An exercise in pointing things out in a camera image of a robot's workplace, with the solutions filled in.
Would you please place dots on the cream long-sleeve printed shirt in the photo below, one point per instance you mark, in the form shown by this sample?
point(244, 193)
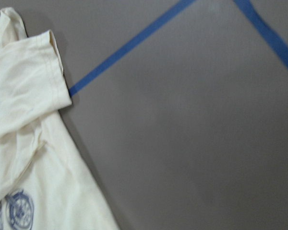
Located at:
point(44, 183)

